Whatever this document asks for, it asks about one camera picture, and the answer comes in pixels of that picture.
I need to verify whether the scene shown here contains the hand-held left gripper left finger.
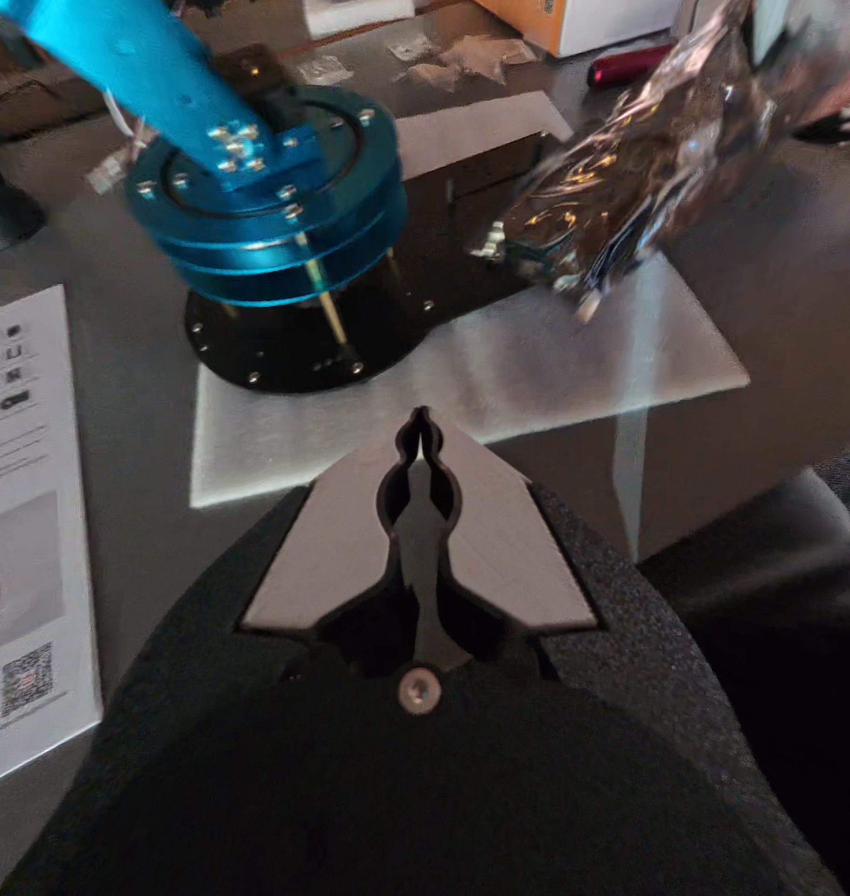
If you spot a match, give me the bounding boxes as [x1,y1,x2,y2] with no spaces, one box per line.
[241,408,423,631]

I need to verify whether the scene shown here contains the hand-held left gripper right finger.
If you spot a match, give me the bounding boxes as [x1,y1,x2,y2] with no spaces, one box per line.
[422,408,601,632]

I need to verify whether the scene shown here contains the silver foil bag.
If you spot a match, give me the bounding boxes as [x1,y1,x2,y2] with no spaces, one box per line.
[469,0,825,324]

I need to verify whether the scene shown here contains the red electric screwdriver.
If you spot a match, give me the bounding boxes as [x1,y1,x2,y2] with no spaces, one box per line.
[586,42,679,90]

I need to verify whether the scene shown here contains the person's right hand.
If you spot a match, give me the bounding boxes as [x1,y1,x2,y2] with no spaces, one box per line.
[775,28,850,130]

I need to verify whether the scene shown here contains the white foam sheet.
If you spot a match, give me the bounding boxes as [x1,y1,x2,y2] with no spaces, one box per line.
[189,90,753,511]

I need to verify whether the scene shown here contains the person's grey pants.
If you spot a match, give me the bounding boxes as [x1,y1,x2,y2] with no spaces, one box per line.
[638,468,850,631]

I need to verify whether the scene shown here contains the printed instruction manual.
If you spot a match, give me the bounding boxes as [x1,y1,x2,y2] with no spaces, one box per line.
[0,283,105,795]

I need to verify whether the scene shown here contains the person's black clothing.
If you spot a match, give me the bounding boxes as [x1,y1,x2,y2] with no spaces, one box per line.
[691,602,850,896]

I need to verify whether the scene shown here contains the clear bag with white parts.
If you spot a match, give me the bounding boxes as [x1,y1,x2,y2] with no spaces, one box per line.
[84,148,137,197]

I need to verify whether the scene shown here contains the dark round object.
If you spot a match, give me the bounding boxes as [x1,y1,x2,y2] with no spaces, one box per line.
[0,150,49,253]

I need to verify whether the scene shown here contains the orange and white cardboard box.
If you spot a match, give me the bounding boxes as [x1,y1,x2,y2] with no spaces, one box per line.
[475,0,686,58]

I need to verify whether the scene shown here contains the white foam packing insert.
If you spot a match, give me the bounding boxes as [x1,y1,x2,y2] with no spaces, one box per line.
[302,0,417,39]

